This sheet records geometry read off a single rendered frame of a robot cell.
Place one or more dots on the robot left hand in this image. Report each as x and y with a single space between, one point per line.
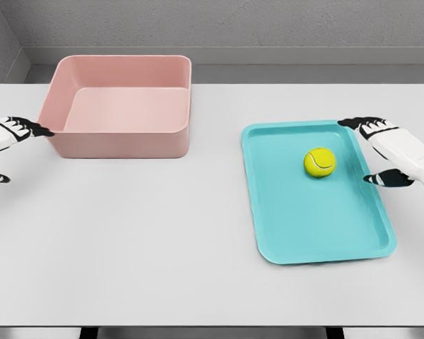
0 136

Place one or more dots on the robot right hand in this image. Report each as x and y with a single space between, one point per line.
401 148

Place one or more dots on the yellow tennis ball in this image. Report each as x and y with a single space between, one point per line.
319 162

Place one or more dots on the blue tray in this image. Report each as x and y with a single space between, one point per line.
314 212

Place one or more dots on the pink basket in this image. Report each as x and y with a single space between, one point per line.
127 106

